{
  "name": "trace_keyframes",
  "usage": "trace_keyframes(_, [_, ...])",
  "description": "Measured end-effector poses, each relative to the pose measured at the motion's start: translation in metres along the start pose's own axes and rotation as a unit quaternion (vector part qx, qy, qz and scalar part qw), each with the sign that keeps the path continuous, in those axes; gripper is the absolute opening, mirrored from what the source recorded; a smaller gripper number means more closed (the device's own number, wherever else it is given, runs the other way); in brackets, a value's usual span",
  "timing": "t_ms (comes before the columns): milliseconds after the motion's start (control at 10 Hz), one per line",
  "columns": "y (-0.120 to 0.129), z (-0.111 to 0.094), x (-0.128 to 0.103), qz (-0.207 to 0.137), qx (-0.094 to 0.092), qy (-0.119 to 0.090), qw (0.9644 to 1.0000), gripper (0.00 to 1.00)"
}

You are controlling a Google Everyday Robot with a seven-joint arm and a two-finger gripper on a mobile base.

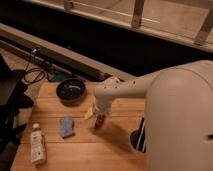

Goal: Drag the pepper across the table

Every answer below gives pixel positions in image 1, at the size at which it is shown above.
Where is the black equipment stand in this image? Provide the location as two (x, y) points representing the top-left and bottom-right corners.
(0, 54), (35, 158)

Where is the dark blue bowl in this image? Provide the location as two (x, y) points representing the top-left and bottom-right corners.
(56, 78), (86, 102)

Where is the white plastic bottle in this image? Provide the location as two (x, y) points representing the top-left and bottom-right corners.
(30, 123), (46, 165)

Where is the dark red pepper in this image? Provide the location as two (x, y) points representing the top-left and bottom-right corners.
(94, 115), (105, 129)

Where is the black cable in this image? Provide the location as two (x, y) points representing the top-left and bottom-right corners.
(22, 46), (54, 85)

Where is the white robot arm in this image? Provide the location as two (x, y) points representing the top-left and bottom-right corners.
(86, 60), (213, 171)

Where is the blue object behind table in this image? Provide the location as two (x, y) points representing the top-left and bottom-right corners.
(49, 74), (66, 82)

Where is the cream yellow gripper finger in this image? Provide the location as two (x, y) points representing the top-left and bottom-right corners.
(84, 107), (95, 120)

